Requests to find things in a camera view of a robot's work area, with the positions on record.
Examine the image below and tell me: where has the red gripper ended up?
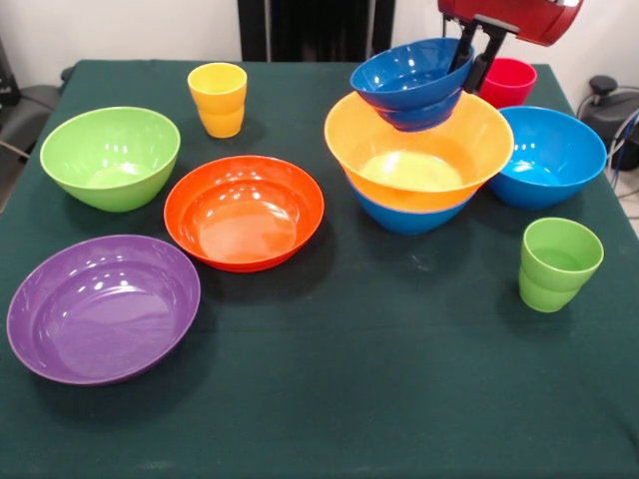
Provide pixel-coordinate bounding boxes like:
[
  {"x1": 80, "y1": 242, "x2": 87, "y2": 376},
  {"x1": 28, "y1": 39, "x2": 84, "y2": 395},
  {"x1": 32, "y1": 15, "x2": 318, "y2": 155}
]
[{"x1": 437, "y1": 0, "x2": 584, "y2": 96}]

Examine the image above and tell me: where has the small dark blue bowl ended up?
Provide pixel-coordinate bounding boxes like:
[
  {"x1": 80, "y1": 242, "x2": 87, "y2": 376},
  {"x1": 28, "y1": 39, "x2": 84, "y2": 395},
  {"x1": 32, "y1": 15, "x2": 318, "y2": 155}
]
[{"x1": 349, "y1": 37, "x2": 476, "y2": 134}]

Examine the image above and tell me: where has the large yellow-orange bowl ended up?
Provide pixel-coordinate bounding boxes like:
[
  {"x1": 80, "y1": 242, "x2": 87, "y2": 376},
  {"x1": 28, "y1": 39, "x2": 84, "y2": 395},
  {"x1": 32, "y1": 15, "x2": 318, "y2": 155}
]
[{"x1": 323, "y1": 91, "x2": 515, "y2": 212}]

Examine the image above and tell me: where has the red cup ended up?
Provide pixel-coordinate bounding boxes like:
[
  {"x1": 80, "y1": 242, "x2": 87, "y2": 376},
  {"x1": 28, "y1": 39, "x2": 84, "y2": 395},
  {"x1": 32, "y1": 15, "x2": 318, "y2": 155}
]
[{"x1": 477, "y1": 57, "x2": 539, "y2": 110}]

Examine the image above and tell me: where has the light blue bowl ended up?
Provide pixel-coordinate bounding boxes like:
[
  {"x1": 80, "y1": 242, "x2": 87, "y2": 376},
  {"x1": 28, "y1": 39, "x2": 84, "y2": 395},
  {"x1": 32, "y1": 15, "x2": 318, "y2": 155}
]
[
  {"x1": 486, "y1": 105, "x2": 608, "y2": 211},
  {"x1": 347, "y1": 174, "x2": 475, "y2": 237}
]

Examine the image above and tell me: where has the green cup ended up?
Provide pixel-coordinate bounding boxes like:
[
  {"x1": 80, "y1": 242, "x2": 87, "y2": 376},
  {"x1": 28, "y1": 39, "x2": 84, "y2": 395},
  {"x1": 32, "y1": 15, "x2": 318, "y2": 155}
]
[{"x1": 518, "y1": 217, "x2": 605, "y2": 314}]

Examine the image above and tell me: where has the yellow cup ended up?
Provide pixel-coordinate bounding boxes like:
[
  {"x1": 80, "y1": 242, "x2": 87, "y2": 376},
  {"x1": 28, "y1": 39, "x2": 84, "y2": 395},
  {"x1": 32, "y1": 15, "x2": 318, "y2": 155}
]
[{"x1": 187, "y1": 62, "x2": 249, "y2": 139}]

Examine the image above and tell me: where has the orange-red shallow bowl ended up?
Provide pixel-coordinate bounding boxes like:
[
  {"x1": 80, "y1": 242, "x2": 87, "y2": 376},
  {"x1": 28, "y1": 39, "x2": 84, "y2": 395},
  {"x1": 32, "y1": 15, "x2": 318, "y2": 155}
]
[{"x1": 163, "y1": 155, "x2": 326, "y2": 273}]

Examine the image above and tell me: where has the green bowl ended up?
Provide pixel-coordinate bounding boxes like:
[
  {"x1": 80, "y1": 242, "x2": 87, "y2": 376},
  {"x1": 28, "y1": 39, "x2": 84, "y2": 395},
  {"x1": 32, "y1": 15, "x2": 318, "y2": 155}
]
[{"x1": 39, "y1": 105, "x2": 182, "y2": 214}]

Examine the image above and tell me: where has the dark green tablecloth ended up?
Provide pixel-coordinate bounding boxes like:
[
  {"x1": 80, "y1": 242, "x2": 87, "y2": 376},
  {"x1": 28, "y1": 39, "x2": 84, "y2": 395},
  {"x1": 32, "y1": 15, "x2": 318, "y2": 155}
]
[{"x1": 0, "y1": 59, "x2": 639, "y2": 479}]

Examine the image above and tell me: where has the grey office chair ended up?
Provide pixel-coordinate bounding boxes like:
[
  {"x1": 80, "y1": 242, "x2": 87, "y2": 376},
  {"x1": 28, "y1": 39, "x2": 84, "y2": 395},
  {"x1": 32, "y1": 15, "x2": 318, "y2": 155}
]
[{"x1": 0, "y1": 84, "x2": 64, "y2": 151}]

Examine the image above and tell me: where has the purple bowl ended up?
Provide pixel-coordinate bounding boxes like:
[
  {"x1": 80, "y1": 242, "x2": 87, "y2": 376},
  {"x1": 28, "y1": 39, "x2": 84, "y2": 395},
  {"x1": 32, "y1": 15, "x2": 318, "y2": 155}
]
[{"x1": 6, "y1": 235, "x2": 202, "y2": 386}]

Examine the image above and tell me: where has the tangle of cables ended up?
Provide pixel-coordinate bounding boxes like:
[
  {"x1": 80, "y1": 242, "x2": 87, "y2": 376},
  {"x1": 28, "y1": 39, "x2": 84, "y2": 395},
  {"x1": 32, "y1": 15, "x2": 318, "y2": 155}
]
[{"x1": 603, "y1": 109, "x2": 639, "y2": 196}]

